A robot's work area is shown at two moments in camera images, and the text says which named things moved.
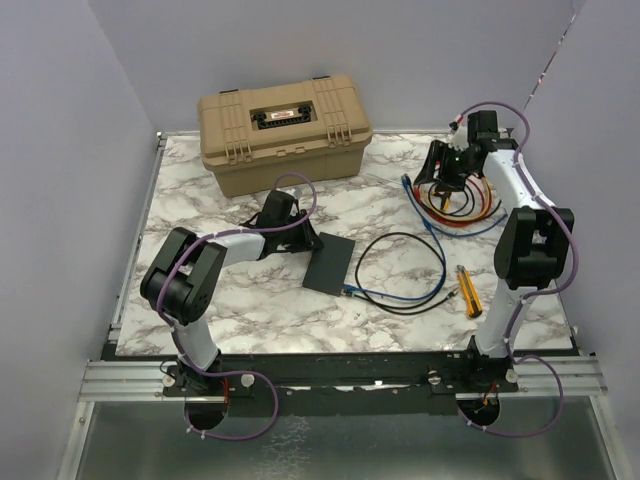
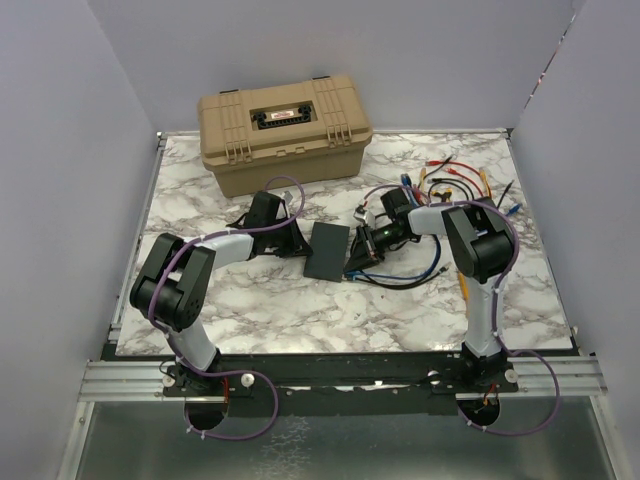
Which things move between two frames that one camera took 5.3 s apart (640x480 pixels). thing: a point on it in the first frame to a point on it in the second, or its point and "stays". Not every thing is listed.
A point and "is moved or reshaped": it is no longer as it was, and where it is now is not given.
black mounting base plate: x=342 y=385 stays
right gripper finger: x=442 y=188 to x=379 y=250
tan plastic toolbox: x=252 y=137 stays
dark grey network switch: x=329 y=266 is moved or reshaped
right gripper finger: x=435 y=153 to x=361 y=255
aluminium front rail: x=129 y=381 stays
